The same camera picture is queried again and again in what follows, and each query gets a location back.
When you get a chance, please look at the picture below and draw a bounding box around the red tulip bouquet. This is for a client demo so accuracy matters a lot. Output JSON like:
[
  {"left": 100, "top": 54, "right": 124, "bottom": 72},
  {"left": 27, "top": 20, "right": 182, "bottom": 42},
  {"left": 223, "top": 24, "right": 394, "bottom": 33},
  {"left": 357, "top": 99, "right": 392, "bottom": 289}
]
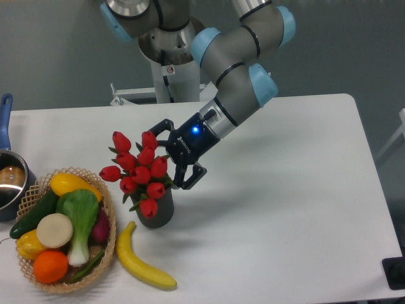
[{"left": 99, "top": 130, "right": 173, "bottom": 219}]

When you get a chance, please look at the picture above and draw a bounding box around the yellow bell pepper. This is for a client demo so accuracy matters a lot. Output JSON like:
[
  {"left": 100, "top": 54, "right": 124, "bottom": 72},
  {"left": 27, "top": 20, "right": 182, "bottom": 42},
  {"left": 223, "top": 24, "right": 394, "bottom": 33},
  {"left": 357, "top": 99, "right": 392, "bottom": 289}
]
[{"left": 16, "top": 229, "right": 47, "bottom": 260}]

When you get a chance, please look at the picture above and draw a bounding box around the dark green cucumber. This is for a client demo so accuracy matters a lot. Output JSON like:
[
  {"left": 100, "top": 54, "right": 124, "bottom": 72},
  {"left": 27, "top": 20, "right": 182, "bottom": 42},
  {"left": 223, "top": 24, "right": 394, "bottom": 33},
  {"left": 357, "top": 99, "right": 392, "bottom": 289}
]
[{"left": 9, "top": 189, "right": 59, "bottom": 239}]

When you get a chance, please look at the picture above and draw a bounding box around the round beige bun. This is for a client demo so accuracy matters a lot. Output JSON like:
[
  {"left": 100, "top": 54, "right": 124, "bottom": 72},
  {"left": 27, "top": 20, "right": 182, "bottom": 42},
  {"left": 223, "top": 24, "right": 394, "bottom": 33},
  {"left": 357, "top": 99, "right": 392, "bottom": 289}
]
[{"left": 36, "top": 213, "right": 73, "bottom": 248}]

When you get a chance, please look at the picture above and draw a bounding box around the purple sweet potato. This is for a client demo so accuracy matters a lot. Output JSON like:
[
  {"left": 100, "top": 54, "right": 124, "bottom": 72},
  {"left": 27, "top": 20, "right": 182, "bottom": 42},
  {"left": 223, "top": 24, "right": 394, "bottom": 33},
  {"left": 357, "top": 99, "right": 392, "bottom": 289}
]
[{"left": 90, "top": 208, "right": 110, "bottom": 244}]

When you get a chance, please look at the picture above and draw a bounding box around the dark grey ribbed vase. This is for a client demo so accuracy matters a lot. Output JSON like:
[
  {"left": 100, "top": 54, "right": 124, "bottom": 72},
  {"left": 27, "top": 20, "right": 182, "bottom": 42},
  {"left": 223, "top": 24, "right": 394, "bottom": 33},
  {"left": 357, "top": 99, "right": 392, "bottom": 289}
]
[{"left": 136, "top": 187, "right": 174, "bottom": 229}]

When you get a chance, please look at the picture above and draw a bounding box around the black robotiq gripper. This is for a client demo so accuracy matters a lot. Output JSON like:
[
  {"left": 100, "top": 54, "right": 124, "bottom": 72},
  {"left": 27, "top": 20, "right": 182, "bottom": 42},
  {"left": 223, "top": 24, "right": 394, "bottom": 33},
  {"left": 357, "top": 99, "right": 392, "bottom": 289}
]
[{"left": 149, "top": 113, "right": 220, "bottom": 190}]

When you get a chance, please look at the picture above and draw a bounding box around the yellow banana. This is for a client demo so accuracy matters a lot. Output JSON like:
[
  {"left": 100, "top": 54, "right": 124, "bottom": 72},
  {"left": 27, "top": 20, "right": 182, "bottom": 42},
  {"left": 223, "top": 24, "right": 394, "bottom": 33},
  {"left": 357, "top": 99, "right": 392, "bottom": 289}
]
[{"left": 116, "top": 221, "right": 177, "bottom": 291}]

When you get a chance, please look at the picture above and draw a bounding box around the green bean pod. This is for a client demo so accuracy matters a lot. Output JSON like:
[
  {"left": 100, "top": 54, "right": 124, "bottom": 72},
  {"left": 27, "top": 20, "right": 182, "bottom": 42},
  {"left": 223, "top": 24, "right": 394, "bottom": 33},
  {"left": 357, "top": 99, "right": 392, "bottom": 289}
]
[{"left": 66, "top": 251, "right": 104, "bottom": 284}]

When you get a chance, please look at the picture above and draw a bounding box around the woven wicker basket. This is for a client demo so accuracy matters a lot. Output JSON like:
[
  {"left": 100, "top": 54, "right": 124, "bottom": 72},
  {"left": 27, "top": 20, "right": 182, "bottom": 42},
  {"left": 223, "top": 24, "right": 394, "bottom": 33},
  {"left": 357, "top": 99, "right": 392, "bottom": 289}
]
[{"left": 16, "top": 167, "right": 116, "bottom": 293}]

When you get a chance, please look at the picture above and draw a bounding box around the black device at table edge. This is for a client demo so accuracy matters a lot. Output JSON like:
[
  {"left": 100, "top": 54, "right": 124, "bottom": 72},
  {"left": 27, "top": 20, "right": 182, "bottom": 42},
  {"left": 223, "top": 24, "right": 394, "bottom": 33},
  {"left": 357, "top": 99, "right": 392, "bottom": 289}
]
[{"left": 382, "top": 256, "right": 404, "bottom": 290}]

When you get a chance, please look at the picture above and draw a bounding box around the orange fruit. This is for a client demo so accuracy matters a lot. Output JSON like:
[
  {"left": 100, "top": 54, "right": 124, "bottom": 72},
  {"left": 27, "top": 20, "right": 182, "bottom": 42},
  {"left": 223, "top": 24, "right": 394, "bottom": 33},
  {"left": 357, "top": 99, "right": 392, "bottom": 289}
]
[{"left": 33, "top": 250, "right": 69, "bottom": 284}]

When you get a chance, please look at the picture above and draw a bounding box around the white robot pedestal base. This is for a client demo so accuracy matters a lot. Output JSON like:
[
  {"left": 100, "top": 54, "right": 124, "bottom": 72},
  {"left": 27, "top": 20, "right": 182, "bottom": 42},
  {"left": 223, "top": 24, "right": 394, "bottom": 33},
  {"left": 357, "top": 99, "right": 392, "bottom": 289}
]
[{"left": 110, "top": 61, "right": 217, "bottom": 106}]

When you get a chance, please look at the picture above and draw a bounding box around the green bok choy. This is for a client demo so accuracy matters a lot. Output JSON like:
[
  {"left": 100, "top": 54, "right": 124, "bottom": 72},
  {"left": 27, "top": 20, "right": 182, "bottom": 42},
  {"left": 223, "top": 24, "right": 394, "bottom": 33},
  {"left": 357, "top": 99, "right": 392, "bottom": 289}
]
[{"left": 56, "top": 189, "right": 99, "bottom": 267}]

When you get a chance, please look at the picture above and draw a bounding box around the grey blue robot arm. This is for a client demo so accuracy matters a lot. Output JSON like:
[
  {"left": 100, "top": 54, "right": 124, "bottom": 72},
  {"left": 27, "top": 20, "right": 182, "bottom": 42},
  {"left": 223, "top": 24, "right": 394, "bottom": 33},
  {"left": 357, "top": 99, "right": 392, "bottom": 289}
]
[{"left": 101, "top": 1, "right": 296, "bottom": 189}]

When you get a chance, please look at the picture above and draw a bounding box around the blue handled saucepan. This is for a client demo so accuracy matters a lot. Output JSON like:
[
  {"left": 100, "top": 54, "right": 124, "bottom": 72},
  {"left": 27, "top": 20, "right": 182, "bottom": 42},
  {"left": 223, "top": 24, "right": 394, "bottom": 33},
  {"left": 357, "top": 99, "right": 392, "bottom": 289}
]
[{"left": 1, "top": 94, "right": 36, "bottom": 222}]

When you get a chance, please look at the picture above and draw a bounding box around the yellow squash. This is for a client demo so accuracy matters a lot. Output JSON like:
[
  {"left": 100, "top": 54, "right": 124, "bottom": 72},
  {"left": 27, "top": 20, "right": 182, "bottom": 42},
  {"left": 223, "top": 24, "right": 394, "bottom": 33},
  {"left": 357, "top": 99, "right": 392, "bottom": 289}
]
[{"left": 50, "top": 173, "right": 103, "bottom": 203}]

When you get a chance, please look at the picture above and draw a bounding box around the white frame at right edge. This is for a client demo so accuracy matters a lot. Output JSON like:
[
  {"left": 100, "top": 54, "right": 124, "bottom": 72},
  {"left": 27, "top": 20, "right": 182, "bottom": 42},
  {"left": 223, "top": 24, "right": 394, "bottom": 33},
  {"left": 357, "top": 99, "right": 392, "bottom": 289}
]
[{"left": 376, "top": 108, "right": 404, "bottom": 163}]

